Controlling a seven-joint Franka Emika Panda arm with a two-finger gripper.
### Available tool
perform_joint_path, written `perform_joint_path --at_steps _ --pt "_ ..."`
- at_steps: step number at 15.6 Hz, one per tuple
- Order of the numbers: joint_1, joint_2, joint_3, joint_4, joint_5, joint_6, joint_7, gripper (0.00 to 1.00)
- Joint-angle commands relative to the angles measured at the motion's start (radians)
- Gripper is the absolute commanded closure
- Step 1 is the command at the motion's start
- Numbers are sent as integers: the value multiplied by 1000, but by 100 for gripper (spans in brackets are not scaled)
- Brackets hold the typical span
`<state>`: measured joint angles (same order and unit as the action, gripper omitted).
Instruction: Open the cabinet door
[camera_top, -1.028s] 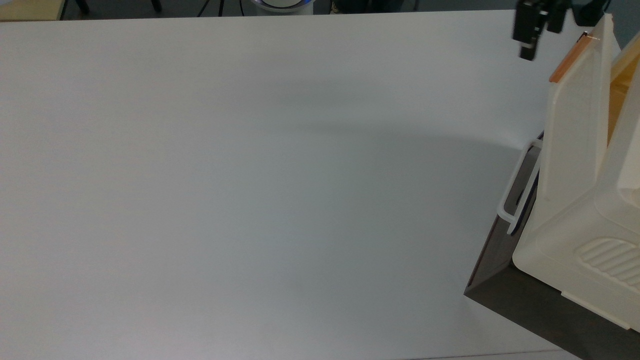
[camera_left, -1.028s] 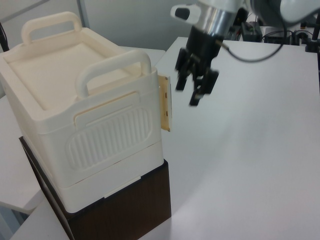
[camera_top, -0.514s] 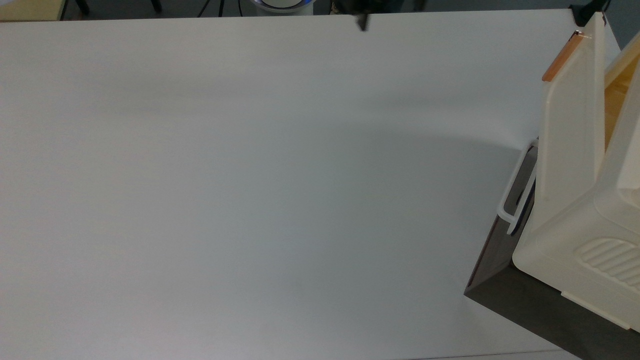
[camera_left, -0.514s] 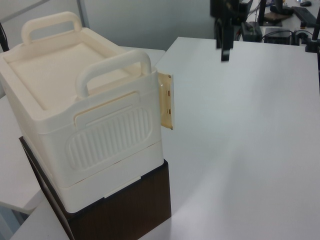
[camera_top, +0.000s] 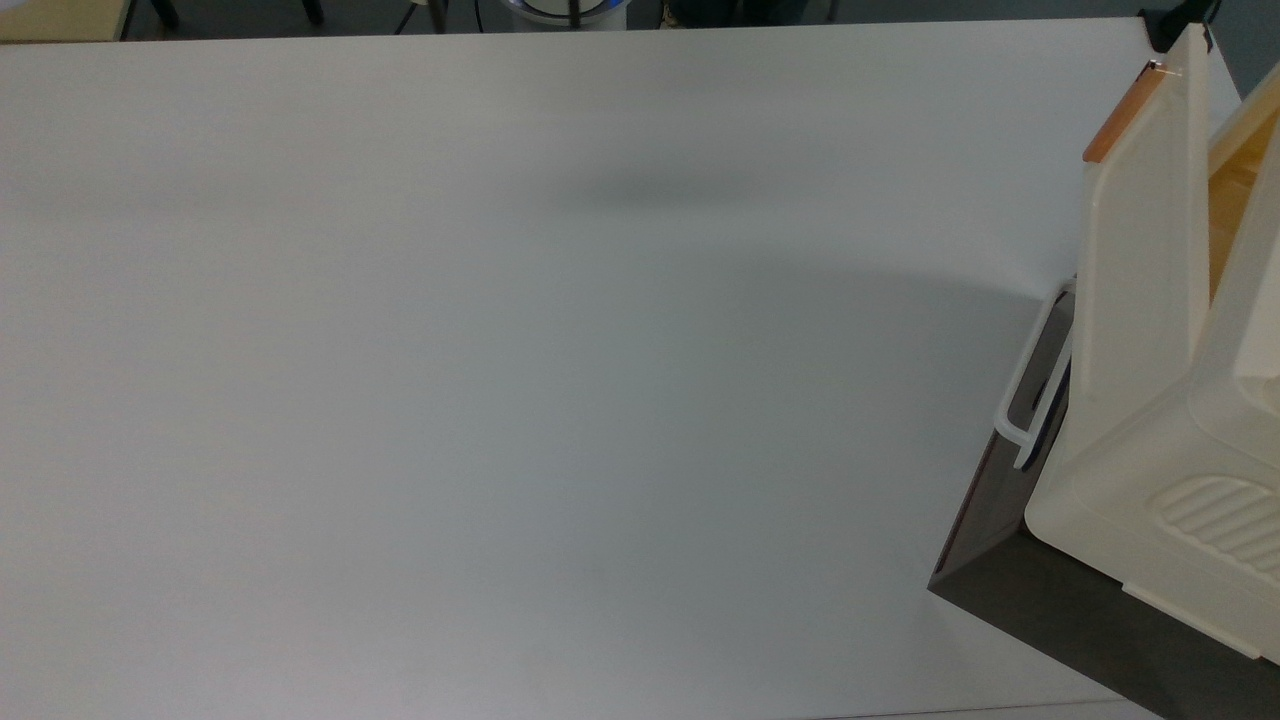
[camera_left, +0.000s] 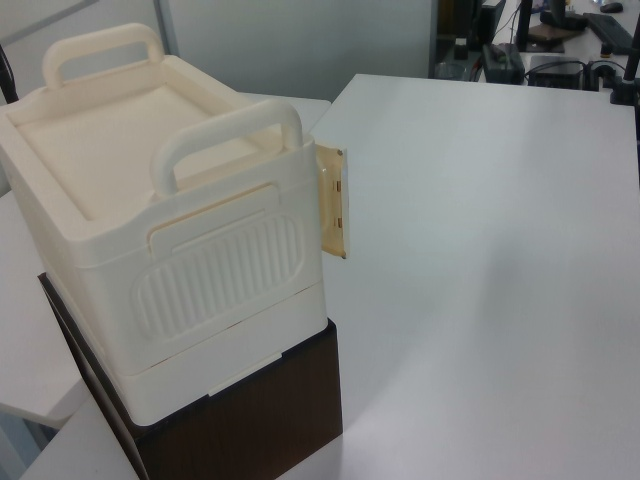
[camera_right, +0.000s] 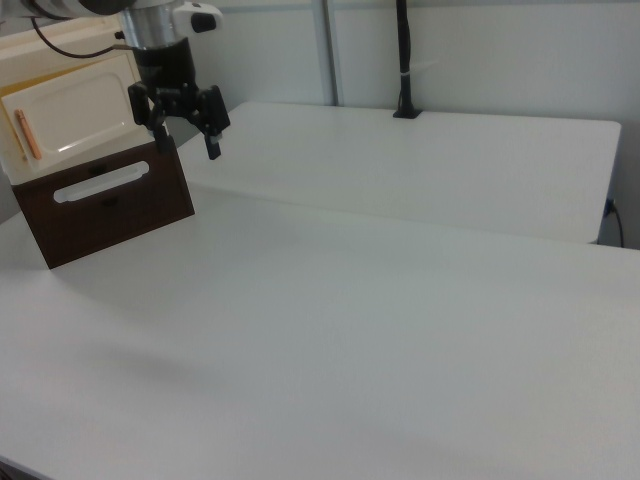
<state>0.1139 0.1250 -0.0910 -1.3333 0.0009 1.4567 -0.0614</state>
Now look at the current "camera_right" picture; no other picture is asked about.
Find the cream cabinet door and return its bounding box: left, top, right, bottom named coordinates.
left=0, top=53, right=151, bottom=185

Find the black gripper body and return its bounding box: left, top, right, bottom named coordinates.
left=133, top=38, right=202, bottom=119

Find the white cable tie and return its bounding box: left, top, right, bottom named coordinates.
left=401, top=58, right=442, bottom=80

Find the black camera pole with clamp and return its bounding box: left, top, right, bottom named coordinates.
left=392, top=0, right=426, bottom=121

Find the cream toy microwave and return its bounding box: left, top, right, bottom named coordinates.
left=0, top=23, right=152, bottom=187

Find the white drawer handle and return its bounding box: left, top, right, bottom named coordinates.
left=52, top=160, right=151, bottom=205

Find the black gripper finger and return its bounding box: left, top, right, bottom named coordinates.
left=191, top=84, right=232, bottom=162
left=126, top=81, right=172, bottom=154

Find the copper door handle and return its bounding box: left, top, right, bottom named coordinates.
left=13, top=108, right=43, bottom=161

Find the black wall cable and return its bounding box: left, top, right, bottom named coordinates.
left=606, top=197, right=627, bottom=249

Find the dark brown wooden drawer box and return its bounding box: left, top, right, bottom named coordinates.
left=10, top=133, right=196, bottom=272

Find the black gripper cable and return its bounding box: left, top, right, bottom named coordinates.
left=30, top=15, right=132, bottom=57

